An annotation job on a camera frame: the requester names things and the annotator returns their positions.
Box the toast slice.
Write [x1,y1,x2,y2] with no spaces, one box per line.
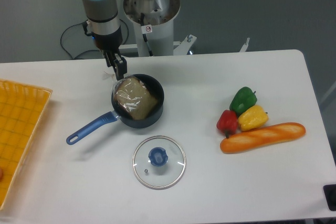
[111,74,162,120]

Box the yellow woven basket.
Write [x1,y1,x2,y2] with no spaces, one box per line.
[1,79,53,209]

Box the red bell pepper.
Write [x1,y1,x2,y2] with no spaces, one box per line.
[216,110,238,138]

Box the yellow bell pepper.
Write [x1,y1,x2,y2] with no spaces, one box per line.
[238,105,269,132]

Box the orange baguette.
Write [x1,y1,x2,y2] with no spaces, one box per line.
[219,122,306,154]

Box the green bell pepper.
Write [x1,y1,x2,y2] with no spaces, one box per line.
[229,87,257,117]

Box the glass lid blue knob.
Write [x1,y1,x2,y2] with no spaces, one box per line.
[132,135,186,190]

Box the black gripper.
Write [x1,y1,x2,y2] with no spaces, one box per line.
[82,19,127,80]

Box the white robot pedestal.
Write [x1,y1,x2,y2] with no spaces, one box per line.
[104,0,250,58]

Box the black corner device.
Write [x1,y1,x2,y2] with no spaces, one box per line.
[323,184,336,211]

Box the black floor cable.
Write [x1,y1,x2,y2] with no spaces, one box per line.
[60,19,130,60]

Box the dark pot blue handle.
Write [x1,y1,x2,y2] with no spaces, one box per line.
[66,74,164,145]

